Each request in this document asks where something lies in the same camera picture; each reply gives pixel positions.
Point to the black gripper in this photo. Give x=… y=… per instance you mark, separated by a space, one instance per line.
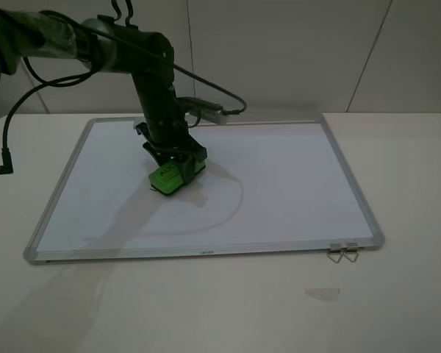
x=170 y=137

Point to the green whiteboard eraser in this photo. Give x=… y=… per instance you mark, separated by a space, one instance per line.
x=167 y=179

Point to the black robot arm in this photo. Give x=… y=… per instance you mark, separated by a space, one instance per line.
x=103 y=46

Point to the white aluminium-framed whiteboard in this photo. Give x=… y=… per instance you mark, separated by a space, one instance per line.
x=265 y=188

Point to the silver pen tray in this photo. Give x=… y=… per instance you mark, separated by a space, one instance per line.
x=272 y=117

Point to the left metal hanging clip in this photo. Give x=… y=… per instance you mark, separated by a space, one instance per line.
x=335 y=253

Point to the metal hanging clip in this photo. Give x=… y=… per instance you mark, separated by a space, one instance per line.
x=351 y=252
x=335 y=253

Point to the right metal hanging clip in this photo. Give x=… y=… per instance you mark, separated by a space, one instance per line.
x=351 y=252

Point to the clear tape piece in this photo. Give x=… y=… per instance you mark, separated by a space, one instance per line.
x=323 y=294

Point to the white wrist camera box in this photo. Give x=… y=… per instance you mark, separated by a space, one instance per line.
x=203 y=110

